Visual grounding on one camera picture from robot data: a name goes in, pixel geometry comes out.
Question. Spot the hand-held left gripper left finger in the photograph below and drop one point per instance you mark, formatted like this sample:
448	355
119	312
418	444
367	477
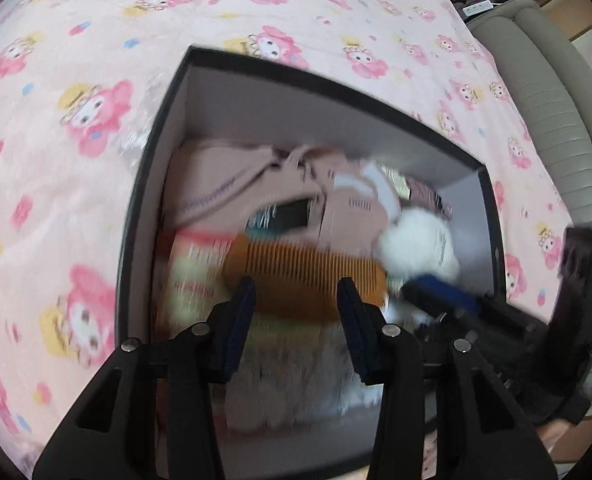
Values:
241	320

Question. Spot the black cardboard box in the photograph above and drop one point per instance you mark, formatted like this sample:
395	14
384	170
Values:
286	110

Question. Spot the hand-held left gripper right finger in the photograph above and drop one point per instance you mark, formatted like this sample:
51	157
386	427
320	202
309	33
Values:
355	330

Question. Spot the pink cartoon printed blanket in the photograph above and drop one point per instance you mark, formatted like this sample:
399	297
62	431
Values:
101	35

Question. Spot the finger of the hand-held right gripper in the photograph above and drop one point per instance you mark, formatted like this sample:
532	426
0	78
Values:
445	290

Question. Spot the pink fabric pouch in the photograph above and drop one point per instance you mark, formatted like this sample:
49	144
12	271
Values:
226	185

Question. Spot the beige padded sofa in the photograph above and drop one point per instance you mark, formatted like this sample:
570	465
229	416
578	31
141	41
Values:
550	110

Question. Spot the white fluffy plush toy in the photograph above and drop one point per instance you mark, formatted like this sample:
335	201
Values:
415	245

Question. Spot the brown wooden comb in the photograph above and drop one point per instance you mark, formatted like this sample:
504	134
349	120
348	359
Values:
301	270

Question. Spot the brown patterned packet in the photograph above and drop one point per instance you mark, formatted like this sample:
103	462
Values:
425	192

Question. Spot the white power strip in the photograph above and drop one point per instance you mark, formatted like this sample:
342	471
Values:
478	8

